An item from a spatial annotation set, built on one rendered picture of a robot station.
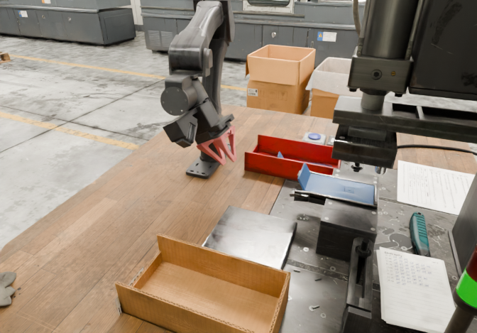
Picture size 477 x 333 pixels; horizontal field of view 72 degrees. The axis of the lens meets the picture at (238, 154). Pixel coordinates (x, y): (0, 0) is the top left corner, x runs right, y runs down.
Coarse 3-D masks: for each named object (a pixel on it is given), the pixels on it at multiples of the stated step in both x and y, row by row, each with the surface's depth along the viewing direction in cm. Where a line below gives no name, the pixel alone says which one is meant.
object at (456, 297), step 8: (456, 296) 40; (456, 304) 40; (464, 304) 39; (456, 312) 42; (464, 312) 41; (472, 312) 39; (456, 320) 42; (464, 320) 41; (472, 320) 41; (448, 328) 43; (456, 328) 42; (464, 328) 42
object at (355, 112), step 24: (384, 96) 56; (336, 120) 58; (360, 120) 57; (384, 120) 55; (408, 120) 54; (432, 120) 56; (456, 120) 56; (336, 144) 56; (360, 144) 55; (384, 144) 55; (384, 168) 57
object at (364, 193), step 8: (304, 168) 73; (304, 176) 71; (312, 176) 74; (320, 176) 74; (304, 184) 70; (312, 184) 71; (320, 184) 71; (328, 184) 71; (336, 184) 71; (344, 184) 71; (352, 184) 71; (360, 184) 71; (320, 192) 69; (328, 192) 69; (336, 192) 69; (344, 192) 69; (360, 192) 69; (368, 192) 69; (360, 200) 66; (368, 200) 66
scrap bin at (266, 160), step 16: (272, 144) 99; (288, 144) 97; (304, 144) 95; (320, 144) 94; (256, 160) 90; (272, 160) 88; (288, 160) 86; (304, 160) 97; (320, 160) 96; (336, 160) 94; (288, 176) 89
